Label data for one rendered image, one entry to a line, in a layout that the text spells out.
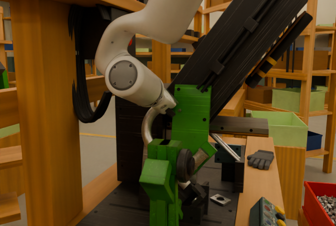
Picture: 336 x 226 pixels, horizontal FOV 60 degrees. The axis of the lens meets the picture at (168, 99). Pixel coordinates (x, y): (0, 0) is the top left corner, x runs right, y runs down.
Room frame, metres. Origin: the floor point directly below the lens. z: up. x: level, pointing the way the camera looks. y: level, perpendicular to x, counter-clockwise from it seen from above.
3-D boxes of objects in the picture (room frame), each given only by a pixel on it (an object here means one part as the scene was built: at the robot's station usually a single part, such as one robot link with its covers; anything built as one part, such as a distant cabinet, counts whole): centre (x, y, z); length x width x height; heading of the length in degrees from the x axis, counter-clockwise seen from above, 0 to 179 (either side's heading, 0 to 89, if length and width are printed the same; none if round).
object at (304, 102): (4.17, -1.22, 1.19); 2.30 x 0.55 x 2.39; 22
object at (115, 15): (0.95, 0.19, 1.42); 0.17 x 0.12 x 0.15; 163
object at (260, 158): (1.22, -0.40, 0.91); 0.20 x 0.11 x 0.03; 152
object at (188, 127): (0.90, -0.08, 1.17); 0.13 x 0.12 x 0.20; 163
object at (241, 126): (1.04, -0.16, 1.11); 0.39 x 0.16 x 0.03; 73
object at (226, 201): (0.87, -0.17, 0.90); 0.06 x 0.04 x 0.01; 42
